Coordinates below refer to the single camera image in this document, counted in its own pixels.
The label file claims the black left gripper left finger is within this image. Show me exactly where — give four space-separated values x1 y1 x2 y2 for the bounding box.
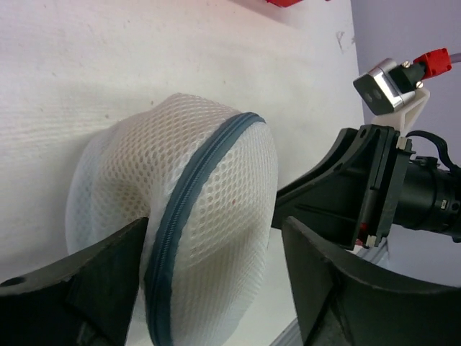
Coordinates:
1 218 148 345

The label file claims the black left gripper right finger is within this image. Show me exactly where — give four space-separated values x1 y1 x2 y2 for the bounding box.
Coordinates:
282 217 460 345

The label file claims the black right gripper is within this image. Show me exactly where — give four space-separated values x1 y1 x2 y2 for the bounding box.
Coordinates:
272 125 413 249

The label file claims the white mesh laundry bag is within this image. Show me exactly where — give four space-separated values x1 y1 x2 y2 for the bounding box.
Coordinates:
65 94 278 345

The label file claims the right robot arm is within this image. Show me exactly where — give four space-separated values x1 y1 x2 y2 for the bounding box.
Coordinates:
272 125 460 249

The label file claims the red plastic tray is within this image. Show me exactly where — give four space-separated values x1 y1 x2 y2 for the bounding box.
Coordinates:
266 0 331 8

